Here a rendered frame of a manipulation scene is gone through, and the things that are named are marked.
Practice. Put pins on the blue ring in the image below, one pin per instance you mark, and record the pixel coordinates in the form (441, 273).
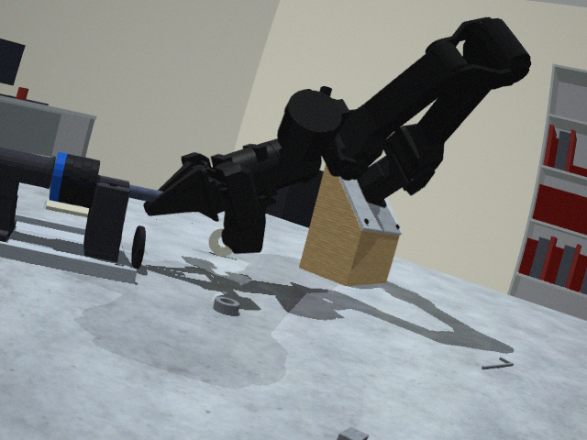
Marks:
(56, 178)

